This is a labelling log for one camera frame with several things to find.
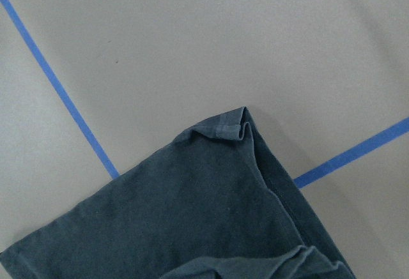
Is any blue tape line crosswise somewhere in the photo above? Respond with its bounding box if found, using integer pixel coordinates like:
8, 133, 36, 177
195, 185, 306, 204
294, 117, 408, 188

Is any brown table mat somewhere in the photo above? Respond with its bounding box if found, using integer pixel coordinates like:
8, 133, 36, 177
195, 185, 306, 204
1, 0, 408, 278

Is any blue tape line lengthwise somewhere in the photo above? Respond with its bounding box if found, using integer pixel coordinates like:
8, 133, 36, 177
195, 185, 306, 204
1, 0, 120, 179

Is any black printed t-shirt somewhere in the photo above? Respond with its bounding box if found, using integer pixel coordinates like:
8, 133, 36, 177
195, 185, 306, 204
1, 107, 354, 278

